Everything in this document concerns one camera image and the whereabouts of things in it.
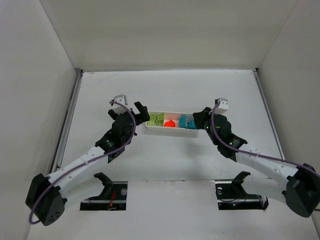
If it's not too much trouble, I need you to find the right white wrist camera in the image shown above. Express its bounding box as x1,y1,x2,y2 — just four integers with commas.
214,97,229,115

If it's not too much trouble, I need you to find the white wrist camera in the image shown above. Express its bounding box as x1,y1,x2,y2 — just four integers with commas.
110,94,128,112
214,97,229,115

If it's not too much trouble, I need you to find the left aluminium rail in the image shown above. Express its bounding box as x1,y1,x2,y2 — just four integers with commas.
48,68,84,174

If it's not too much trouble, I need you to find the teal long lego brick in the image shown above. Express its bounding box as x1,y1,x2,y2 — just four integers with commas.
187,120,198,130

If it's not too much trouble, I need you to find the light green long brick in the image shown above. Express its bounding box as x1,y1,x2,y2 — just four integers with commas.
155,119,164,127

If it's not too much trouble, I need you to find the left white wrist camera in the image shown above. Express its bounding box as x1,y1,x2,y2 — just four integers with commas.
110,94,128,112

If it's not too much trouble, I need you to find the teal round lego piece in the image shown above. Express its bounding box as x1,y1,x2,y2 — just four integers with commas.
179,115,188,129

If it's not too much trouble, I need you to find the aluminium rail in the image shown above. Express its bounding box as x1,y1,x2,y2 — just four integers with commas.
252,68,285,160
48,68,84,174

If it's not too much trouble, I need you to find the right aluminium rail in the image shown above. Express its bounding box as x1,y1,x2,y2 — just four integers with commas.
252,68,285,160

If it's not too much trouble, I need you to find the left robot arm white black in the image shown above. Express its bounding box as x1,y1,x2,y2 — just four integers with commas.
25,100,150,226

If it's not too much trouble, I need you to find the white three-compartment tray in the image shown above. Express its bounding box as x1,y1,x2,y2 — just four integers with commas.
144,111,200,138

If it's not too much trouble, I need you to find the light green lego brick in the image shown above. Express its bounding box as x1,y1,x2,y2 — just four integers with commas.
147,120,157,127

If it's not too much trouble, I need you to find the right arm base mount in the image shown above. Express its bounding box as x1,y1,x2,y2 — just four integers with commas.
215,171,269,211

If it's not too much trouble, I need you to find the light green small brick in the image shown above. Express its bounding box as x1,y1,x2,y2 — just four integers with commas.
156,112,165,121

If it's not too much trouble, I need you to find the orange round lego piece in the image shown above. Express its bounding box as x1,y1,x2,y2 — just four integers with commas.
163,119,177,128

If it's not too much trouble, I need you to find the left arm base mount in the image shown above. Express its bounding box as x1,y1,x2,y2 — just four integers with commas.
79,172,128,212

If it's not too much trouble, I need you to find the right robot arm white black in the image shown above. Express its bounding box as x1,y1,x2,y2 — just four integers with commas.
192,107,320,218

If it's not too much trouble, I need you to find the teal green lego stack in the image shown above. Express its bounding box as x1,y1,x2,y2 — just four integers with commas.
150,114,157,121

